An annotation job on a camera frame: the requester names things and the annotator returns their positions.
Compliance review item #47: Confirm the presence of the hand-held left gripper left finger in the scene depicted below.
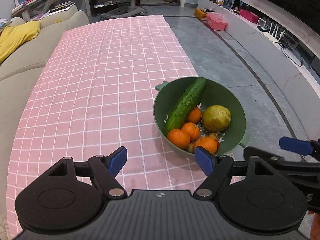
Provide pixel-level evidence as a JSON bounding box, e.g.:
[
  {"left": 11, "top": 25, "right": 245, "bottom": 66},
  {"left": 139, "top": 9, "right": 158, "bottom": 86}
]
[{"left": 47, "top": 146, "right": 128, "bottom": 200}]

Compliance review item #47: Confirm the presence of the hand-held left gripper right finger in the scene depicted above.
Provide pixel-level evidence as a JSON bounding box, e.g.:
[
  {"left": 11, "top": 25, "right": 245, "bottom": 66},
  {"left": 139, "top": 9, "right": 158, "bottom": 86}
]
[{"left": 194, "top": 146, "right": 276, "bottom": 200}]

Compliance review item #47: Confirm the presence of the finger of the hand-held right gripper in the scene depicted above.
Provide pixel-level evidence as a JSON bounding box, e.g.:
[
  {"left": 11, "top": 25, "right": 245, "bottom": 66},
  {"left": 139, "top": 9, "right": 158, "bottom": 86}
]
[
  {"left": 279, "top": 137, "right": 320, "bottom": 159},
  {"left": 244, "top": 146, "right": 320, "bottom": 174}
]

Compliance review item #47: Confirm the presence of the large orange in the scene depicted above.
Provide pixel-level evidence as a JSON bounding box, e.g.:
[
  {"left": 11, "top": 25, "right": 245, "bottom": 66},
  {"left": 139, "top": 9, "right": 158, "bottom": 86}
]
[
  {"left": 194, "top": 137, "right": 218, "bottom": 155},
  {"left": 167, "top": 129, "right": 191, "bottom": 150}
]

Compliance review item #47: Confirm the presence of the small orange tangerine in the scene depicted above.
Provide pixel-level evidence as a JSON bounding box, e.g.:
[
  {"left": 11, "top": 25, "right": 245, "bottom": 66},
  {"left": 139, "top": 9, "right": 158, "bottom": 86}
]
[
  {"left": 187, "top": 108, "right": 202, "bottom": 124},
  {"left": 181, "top": 122, "right": 201, "bottom": 142}
]

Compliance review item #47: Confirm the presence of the green cucumber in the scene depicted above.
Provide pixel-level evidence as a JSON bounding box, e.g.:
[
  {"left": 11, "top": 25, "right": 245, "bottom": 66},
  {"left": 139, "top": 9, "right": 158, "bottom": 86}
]
[{"left": 164, "top": 77, "right": 207, "bottom": 136}]

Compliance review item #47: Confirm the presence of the green colander bowl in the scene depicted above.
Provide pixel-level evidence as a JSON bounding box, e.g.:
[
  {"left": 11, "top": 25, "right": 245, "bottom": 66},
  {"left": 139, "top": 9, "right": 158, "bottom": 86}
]
[{"left": 153, "top": 76, "right": 250, "bottom": 158}]

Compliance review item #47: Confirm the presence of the person's right hand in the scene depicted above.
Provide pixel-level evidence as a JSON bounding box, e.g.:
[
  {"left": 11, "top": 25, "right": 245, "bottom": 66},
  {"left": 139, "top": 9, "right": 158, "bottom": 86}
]
[{"left": 309, "top": 211, "right": 320, "bottom": 240}]

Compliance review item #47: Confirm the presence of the yellow-green pear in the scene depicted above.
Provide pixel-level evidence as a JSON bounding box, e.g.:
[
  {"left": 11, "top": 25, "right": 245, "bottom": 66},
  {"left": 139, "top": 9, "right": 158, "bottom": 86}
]
[{"left": 202, "top": 105, "right": 231, "bottom": 133}]

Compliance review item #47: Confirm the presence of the pink checked tablecloth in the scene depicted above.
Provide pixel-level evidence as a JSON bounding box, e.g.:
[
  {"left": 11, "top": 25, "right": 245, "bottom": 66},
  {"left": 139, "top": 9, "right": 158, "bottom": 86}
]
[{"left": 4, "top": 15, "right": 248, "bottom": 238}]

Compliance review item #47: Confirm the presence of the white router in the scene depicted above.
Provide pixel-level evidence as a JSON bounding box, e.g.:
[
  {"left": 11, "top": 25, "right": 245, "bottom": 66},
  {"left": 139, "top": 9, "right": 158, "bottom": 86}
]
[{"left": 256, "top": 17, "right": 286, "bottom": 38}]

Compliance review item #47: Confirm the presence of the grey television bench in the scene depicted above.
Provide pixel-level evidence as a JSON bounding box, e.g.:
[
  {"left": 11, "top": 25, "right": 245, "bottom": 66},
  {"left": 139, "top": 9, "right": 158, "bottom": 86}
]
[{"left": 197, "top": 0, "right": 320, "bottom": 80}]

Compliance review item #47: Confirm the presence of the magenta case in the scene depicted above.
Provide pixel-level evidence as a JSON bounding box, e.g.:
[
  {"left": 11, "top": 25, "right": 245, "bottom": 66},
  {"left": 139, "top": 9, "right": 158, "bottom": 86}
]
[{"left": 239, "top": 9, "right": 260, "bottom": 23}]

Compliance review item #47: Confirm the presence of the beige sofa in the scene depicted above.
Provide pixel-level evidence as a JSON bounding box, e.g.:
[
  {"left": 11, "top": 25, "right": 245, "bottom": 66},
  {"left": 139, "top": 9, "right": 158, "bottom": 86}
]
[{"left": 0, "top": 5, "right": 90, "bottom": 240}]

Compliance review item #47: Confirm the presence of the pink storage box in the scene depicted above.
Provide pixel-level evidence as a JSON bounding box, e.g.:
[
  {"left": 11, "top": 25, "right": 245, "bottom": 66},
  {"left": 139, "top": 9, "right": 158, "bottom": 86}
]
[{"left": 206, "top": 13, "right": 228, "bottom": 31}]

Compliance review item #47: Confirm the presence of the orange box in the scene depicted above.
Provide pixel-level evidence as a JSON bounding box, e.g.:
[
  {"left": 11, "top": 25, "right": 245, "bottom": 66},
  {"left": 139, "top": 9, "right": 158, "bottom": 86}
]
[{"left": 194, "top": 8, "right": 208, "bottom": 20}]

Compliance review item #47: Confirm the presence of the yellow cloth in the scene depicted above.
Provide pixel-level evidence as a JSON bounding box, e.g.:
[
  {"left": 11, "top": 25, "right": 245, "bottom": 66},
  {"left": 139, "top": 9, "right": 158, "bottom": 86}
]
[{"left": 0, "top": 21, "right": 41, "bottom": 63}]

